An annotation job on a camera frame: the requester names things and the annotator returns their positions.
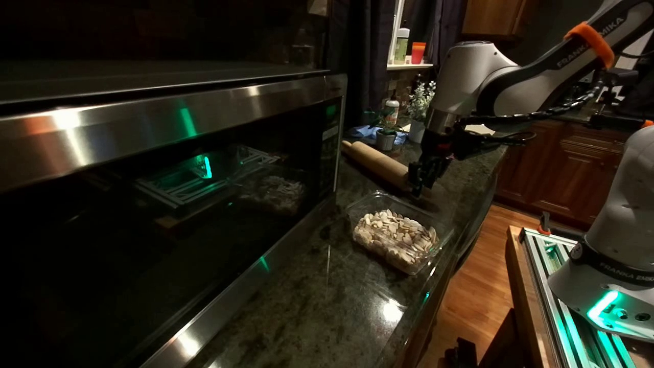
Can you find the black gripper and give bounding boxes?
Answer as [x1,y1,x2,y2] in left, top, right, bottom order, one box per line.
[408,126,456,201]

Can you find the wooden rolling pin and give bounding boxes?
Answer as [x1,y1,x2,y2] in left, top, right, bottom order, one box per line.
[340,139,438,206]

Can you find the orange band on arm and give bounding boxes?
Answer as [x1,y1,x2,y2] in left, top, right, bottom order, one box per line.
[562,20,619,70]

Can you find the clear plastic container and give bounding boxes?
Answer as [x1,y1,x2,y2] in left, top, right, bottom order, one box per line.
[344,191,456,281]

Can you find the small orange container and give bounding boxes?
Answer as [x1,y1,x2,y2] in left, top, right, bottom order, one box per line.
[409,39,430,65]

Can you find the glass dish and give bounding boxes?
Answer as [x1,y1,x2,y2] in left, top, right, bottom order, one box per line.
[349,206,441,276]

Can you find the large eucalyptus plant white pot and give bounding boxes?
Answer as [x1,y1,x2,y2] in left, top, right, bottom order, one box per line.
[408,81,440,146]

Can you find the blue folded cloth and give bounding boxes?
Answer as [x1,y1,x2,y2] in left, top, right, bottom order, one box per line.
[348,123,414,148]

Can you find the pale cylindrical bottle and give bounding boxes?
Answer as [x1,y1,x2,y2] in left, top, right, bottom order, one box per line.
[381,99,403,132]

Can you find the white window sill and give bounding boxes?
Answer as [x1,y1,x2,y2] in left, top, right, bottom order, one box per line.
[385,61,436,75]

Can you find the wooden base cabinets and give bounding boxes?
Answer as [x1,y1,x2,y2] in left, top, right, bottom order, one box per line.
[492,119,641,232]

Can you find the black toaster oven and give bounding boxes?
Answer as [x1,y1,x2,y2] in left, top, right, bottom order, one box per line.
[0,60,349,368]

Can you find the wooden wall cabinet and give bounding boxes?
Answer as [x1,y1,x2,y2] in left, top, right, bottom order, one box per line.
[461,0,531,39]

